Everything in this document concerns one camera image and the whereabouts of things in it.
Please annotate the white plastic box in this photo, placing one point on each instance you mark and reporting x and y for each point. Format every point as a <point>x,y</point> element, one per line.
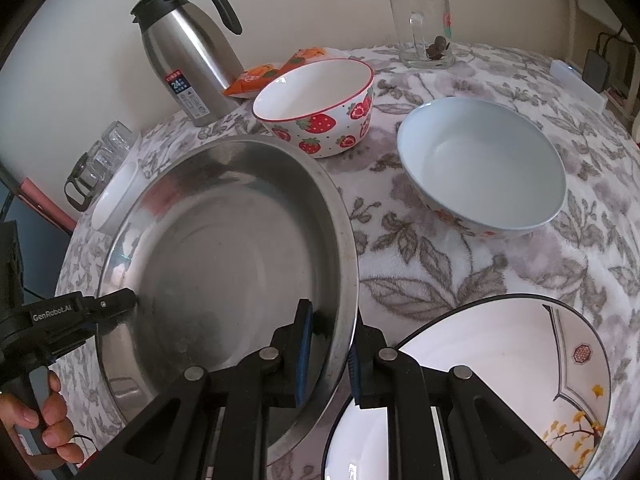
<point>580,85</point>

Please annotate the orange snack packet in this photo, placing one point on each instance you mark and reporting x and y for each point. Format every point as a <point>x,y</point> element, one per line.
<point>250,80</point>
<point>305,56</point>

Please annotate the person's left hand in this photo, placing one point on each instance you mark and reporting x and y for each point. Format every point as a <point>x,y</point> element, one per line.
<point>55,410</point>

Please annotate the floral grey tablecloth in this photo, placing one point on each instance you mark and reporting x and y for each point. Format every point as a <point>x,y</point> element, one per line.
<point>425,270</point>

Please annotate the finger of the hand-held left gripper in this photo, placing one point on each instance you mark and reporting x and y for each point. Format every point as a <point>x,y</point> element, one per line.
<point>117,304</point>

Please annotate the white round tray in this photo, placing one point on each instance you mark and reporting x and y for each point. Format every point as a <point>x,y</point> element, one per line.
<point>115,200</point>

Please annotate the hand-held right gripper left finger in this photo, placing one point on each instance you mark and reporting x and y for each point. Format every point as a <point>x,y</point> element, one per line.
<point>304,360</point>

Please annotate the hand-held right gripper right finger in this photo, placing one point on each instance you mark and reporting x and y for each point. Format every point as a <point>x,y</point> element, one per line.
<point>356,375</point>

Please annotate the dark brown lump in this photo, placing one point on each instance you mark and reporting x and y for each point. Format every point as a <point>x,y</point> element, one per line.
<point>436,49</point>

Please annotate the white bowl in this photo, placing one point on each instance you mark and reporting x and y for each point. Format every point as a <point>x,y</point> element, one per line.
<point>480,160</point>

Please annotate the clear glass mug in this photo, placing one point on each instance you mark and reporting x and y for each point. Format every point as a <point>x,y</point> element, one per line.
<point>420,20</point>

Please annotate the pink chair back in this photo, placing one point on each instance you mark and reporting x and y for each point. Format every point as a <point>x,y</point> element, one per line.
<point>45,202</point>

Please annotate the strawberry print bowl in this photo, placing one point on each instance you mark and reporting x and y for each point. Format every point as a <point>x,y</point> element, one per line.
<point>320,125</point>

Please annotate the black charger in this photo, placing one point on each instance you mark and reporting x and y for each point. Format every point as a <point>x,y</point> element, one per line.
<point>595,70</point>

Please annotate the clear glass tumbler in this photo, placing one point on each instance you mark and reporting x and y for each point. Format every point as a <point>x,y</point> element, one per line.
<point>107,157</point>
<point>117,137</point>

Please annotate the black rimmed ginkgo plate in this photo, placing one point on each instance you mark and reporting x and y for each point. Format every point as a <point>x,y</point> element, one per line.
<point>500,340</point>

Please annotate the large stainless steel basin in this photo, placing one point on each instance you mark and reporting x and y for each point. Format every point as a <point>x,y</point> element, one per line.
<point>225,260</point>

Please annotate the stainless steel thermos jug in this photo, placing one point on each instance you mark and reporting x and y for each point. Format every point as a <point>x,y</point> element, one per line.
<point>185,45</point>

